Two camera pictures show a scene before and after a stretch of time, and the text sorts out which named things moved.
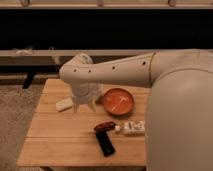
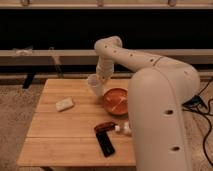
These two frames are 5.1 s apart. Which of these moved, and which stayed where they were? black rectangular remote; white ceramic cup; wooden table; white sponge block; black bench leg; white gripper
Moved: white gripper; white ceramic cup
Stayed: black bench leg; white sponge block; wooden table; black rectangular remote
